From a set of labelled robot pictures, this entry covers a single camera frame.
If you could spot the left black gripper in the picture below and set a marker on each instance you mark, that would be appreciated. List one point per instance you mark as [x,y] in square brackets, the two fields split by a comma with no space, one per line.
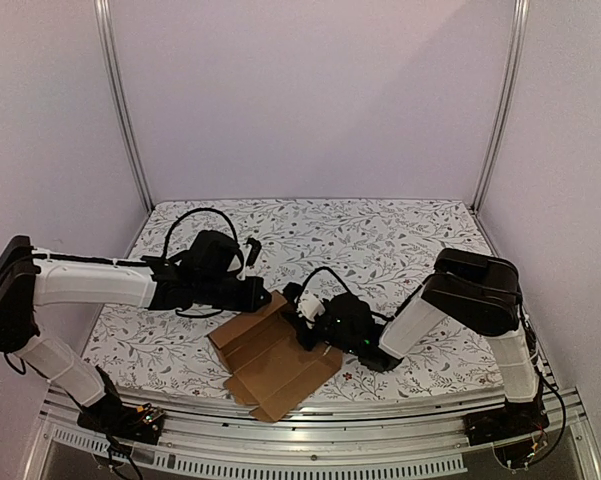
[255,286]

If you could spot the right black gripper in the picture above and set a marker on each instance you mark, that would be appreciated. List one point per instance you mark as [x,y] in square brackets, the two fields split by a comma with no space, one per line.
[304,329]

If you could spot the brown cardboard box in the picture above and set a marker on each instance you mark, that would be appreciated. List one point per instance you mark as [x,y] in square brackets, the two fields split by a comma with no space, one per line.
[270,372]

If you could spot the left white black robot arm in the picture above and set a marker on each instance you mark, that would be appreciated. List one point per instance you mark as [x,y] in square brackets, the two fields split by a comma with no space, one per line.
[212,272]

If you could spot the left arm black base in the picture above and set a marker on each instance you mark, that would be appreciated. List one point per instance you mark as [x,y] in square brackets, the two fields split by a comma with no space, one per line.
[142,423]

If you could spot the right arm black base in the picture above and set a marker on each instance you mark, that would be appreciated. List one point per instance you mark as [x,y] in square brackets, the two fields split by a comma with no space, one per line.
[510,420]

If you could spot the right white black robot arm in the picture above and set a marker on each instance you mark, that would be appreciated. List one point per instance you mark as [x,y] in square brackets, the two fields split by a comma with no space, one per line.
[480,292]

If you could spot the floral patterned table mat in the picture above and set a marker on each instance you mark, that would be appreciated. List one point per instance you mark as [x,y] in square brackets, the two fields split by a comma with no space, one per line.
[379,249]

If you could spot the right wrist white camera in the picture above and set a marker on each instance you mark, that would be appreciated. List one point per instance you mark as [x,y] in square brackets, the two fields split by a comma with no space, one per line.
[305,304]

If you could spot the front aluminium rail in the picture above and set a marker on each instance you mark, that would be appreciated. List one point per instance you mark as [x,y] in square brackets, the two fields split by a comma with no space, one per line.
[421,438]

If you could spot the left aluminium frame post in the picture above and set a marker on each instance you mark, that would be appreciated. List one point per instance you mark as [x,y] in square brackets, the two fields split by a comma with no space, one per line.
[104,21]

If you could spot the aluminium frame post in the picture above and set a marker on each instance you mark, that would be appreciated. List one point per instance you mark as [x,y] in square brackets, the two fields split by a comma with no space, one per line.
[104,21]
[506,96]

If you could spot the right aluminium frame post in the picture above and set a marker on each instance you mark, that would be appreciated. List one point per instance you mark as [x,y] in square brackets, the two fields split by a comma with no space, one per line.
[506,96]

